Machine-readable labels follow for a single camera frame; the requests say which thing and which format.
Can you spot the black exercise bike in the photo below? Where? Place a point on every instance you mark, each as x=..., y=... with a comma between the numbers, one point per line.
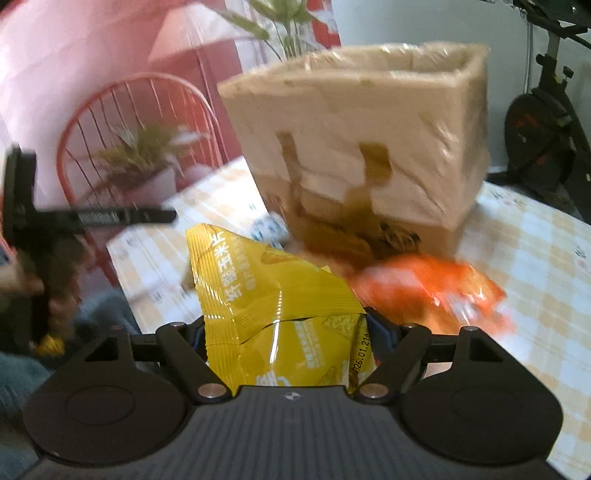
x=540, y=129

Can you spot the printed wall backdrop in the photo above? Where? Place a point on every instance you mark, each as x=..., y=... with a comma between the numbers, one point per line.
x=83, y=50

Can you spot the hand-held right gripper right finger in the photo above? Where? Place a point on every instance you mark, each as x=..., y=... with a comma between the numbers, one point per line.
x=376, y=333

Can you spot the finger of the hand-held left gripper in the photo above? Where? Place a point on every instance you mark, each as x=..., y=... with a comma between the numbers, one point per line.
x=106, y=216

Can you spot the yellow snack packet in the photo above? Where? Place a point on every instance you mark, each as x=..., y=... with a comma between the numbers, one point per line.
x=258, y=295

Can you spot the person's left hand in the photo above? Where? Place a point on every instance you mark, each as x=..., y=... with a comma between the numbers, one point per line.
x=64, y=290

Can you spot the person's left forearm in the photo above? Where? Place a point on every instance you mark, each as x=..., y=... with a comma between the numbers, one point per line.
x=18, y=282

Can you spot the yellow checked tablecloth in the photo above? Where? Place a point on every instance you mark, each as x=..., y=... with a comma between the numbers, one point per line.
x=531, y=258

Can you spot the white blue snack packet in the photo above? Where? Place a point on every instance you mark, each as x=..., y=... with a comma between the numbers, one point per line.
x=268, y=229

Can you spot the orange snack packet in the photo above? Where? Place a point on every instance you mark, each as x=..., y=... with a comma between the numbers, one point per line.
x=429, y=290

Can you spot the taped cardboard box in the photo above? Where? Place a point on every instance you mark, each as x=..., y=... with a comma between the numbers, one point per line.
x=369, y=138

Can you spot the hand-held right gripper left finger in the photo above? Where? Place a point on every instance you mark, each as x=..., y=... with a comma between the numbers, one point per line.
x=196, y=335

